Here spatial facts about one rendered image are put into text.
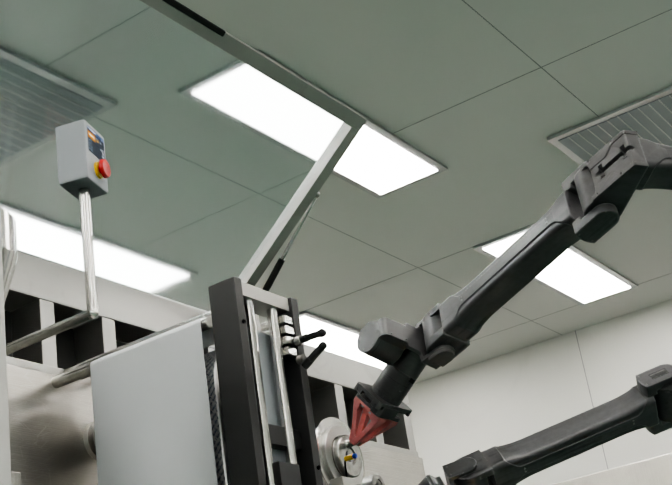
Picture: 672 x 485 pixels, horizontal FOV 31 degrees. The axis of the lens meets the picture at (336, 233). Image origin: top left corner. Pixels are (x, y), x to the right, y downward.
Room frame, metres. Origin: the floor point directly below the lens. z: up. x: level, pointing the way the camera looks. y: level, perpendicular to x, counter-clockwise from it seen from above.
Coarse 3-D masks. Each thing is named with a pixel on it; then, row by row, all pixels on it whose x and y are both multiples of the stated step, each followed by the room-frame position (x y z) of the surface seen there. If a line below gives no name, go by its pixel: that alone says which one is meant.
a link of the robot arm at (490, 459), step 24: (648, 384) 2.06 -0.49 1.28; (600, 408) 2.10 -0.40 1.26; (624, 408) 2.08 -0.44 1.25; (648, 408) 2.08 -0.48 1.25; (552, 432) 2.09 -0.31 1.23; (576, 432) 2.07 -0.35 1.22; (600, 432) 2.08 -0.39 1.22; (624, 432) 2.10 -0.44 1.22; (480, 456) 2.08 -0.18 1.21; (504, 456) 2.07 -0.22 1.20; (528, 456) 2.07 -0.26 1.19; (552, 456) 2.08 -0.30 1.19; (456, 480) 2.07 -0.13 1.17; (480, 480) 2.06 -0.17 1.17; (504, 480) 2.08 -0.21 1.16
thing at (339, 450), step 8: (336, 440) 2.07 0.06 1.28; (344, 440) 2.08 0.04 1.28; (336, 448) 2.06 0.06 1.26; (344, 448) 2.08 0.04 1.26; (352, 448) 2.10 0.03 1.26; (336, 456) 2.06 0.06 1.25; (344, 456) 2.08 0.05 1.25; (360, 456) 2.12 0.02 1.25; (336, 464) 2.07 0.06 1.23; (352, 464) 2.10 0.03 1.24; (360, 464) 2.12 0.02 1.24; (344, 472) 2.08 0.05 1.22; (352, 472) 2.09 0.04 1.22; (360, 472) 2.11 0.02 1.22
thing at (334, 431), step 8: (328, 432) 2.07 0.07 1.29; (336, 432) 2.09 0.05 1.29; (344, 432) 2.11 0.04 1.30; (328, 440) 2.06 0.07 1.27; (328, 448) 2.06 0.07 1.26; (328, 456) 2.06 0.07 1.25; (328, 464) 2.05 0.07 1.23; (328, 472) 2.06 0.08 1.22; (336, 472) 2.07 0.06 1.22; (360, 480) 2.13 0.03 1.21
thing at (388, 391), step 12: (384, 372) 2.00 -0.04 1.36; (396, 372) 1.99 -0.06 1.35; (360, 384) 2.00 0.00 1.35; (384, 384) 2.00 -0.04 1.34; (396, 384) 2.00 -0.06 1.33; (408, 384) 2.01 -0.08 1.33; (372, 396) 1.99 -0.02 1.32; (384, 396) 2.01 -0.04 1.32; (396, 396) 2.01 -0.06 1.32; (396, 408) 2.03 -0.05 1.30; (408, 408) 2.06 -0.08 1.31
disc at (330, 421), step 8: (320, 424) 2.06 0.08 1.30; (328, 424) 2.08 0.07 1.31; (336, 424) 2.10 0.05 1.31; (344, 424) 2.13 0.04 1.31; (320, 432) 2.06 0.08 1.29; (320, 440) 2.05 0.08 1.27; (320, 448) 2.05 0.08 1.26; (320, 456) 2.05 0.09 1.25; (320, 464) 2.05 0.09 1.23; (328, 480) 2.06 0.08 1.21
